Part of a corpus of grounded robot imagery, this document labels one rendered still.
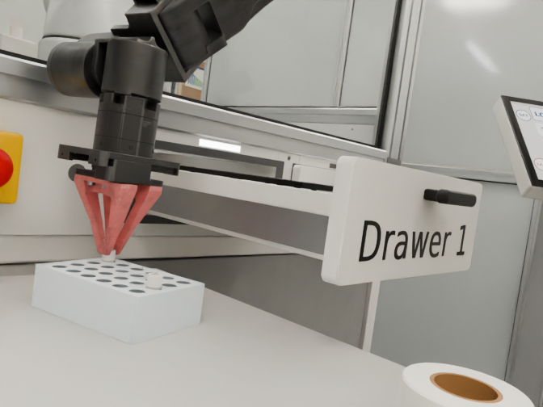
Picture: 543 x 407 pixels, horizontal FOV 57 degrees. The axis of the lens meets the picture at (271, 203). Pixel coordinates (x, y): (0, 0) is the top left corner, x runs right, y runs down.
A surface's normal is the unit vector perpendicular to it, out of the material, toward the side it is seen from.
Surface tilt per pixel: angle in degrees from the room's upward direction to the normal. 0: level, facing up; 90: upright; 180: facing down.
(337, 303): 90
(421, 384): 0
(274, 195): 90
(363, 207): 90
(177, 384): 0
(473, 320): 90
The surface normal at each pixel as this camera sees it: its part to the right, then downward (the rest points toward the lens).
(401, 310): -0.63, -0.04
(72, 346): 0.14, -0.99
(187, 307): 0.86, 0.15
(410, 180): 0.72, 0.14
